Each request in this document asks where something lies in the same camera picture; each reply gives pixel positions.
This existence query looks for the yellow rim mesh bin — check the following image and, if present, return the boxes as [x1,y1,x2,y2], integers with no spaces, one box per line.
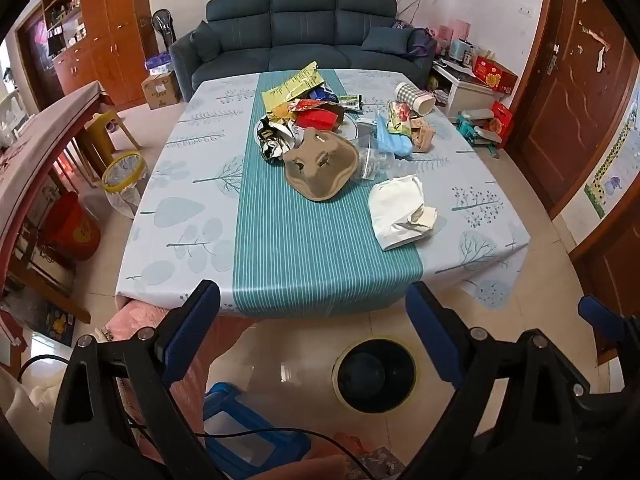
[101,151,149,218]

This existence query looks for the pink quilted cover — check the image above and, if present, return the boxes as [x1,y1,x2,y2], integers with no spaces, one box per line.
[107,302,261,411]

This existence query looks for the dark teal sofa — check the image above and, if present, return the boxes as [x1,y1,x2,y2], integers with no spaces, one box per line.
[169,0,437,103]

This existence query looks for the black cable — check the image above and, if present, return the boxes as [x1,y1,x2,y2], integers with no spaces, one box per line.
[127,425,351,461]

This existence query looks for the blue plastic pack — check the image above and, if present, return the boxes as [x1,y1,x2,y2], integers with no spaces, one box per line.
[145,52,173,75]

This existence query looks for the person's pink clothing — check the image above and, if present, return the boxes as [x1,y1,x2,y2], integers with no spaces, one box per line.
[267,452,353,480]

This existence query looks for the clear plastic cup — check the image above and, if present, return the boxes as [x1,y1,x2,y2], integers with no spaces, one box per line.
[356,135,396,181]

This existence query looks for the blue plastic stool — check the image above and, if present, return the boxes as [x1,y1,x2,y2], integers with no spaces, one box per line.
[202,382,311,480]

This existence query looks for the red bucket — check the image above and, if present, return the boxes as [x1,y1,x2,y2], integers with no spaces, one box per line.
[42,191,101,261]

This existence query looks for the red gift box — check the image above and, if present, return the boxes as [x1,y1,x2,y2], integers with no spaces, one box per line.
[472,55,518,95]

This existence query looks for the brown wooden door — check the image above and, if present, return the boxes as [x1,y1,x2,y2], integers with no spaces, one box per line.
[570,210,640,366]
[510,0,640,218]

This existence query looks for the red cardboard box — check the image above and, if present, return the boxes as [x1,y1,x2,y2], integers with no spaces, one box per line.
[296,109,338,131]

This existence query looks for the blue face mask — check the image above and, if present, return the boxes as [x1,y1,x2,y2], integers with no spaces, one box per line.
[375,115,412,155]

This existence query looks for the red clear plastic wrapper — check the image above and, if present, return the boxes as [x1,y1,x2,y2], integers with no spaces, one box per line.
[290,99,346,113]

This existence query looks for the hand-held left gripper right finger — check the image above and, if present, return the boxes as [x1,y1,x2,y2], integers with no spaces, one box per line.
[400,281,592,480]

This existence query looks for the grey checked paper cup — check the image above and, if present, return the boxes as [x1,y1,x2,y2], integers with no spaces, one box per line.
[394,81,437,116]

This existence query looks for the white side cabinet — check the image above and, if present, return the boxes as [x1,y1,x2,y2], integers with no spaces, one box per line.
[431,62,496,121]

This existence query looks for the yellow plastic stool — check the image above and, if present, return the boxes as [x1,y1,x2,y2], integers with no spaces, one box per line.
[80,110,143,161]

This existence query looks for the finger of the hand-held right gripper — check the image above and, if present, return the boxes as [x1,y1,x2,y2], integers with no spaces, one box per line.
[578,295,640,356]

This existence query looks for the dark waste bin yellow rim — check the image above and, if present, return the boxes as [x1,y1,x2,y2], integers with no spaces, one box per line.
[332,338,418,413]

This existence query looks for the dark teal sofa pillow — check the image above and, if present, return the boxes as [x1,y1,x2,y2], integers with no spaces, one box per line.
[361,26,418,56]
[190,21,222,63]

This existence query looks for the brown pulp cup carrier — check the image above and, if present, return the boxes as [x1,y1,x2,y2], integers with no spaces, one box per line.
[284,128,360,202]

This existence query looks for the white paper bag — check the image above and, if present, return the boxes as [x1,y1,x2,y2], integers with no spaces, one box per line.
[368,175,440,252]

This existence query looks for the wooden table pink cloth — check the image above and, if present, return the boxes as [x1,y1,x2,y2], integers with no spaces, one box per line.
[0,81,113,311]

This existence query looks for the table with light tablecloth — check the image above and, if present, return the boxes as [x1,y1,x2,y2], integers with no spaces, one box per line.
[115,67,531,318]

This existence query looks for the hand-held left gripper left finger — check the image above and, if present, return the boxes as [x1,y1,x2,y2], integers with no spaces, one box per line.
[48,279,236,480]

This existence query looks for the patterned slipper foot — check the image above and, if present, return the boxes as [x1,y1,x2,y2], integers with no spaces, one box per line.
[345,445,406,480]

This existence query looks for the red gift bag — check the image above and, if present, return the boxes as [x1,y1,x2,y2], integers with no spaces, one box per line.
[487,101,515,148]

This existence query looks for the crumpled brown paper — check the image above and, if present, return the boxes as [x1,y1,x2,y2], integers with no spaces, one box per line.
[410,119,436,152]

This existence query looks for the yellow paper bag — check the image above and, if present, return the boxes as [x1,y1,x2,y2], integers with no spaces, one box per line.
[262,61,326,111]

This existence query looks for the wooden cabinet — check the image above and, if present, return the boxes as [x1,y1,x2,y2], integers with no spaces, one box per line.
[15,0,151,108]

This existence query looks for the stacked plastic food containers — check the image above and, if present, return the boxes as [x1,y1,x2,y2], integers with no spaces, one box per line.
[456,110,502,155]

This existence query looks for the black white crumpled wrapper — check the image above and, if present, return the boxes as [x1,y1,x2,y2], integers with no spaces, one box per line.
[256,116,301,166]

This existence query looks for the giraffe wall poster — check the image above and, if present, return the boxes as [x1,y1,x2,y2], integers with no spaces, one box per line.
[559,85,640,251]

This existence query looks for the purple bag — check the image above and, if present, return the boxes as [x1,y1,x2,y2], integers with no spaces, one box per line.
[395,20,437,59]

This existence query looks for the floral snack wrapper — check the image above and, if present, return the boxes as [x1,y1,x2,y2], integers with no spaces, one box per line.
[387,101,413,133]

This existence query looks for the black standing fan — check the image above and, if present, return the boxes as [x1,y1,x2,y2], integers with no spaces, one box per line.
[151,8,177,56]

